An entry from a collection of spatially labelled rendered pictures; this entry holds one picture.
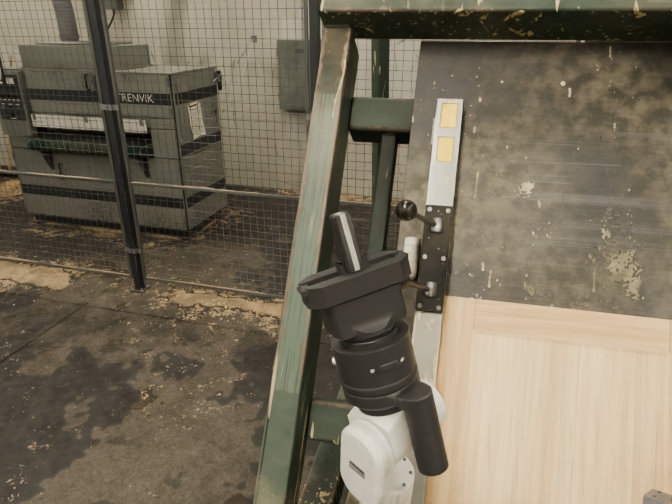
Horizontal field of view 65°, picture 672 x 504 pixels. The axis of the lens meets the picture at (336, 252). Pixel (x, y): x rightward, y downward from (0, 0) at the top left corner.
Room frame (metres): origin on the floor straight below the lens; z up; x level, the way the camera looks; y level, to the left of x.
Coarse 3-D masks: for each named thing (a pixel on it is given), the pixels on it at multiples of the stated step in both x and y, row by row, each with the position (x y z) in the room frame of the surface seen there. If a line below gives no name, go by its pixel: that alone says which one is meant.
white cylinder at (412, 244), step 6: (408, 240) 0.94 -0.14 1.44; (414, 240) 0.94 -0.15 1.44; (408, 246) 0.93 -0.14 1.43; (414, 246) 0.93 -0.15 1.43; (408, 252) 0.93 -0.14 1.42; (414, 252) 0.93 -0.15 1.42; (408, 258) 0.92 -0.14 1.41; (414, 258) 0.92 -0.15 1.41; (414, 264) 0.91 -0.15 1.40; (414, 270) 0.91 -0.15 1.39; (414, 276) 0.90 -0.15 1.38
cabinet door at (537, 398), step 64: (448, 320) 0.85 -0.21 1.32; (512, 320) 0.83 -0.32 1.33; (576, 320) 0.81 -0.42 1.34; (640, 320) 0.80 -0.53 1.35; (448, 384) 0.78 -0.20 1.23; (512, 384) 0.77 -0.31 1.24; (576, 384) 0.75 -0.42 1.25; (640, 384) 0.74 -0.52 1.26; (448, 448) 0.72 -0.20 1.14; (512, 448) 0.71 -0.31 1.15; (576, 448) 0.69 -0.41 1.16; (640, 448) 0.68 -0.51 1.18
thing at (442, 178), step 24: (456, 120) 1.05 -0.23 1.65; (456, 144) 1.02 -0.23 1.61; (432, 168) 1.00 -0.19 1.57; (456, 168) 0.99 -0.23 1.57; (432, 192) 0.97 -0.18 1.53; (432, 312) 0.84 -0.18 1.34; (432, 336) 0.82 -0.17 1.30; (432, 360) 0.80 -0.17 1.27; (432, 384) 0.77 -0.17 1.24; (408, 456) 0.71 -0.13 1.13
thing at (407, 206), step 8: (408, 200) 0.86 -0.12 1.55; (400, 208) 0.85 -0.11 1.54; (408, 208) 0.85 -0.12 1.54; (416, 208) 0.86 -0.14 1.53; (400, 216) 0.85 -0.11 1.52; (408, 216) 0.85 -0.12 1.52; (416, 216) 0.88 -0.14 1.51; (424, 216) 0.90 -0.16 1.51; (432, 224) 0.91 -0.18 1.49; (440, 224) 0.92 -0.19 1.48; (440, 232) 0.92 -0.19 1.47
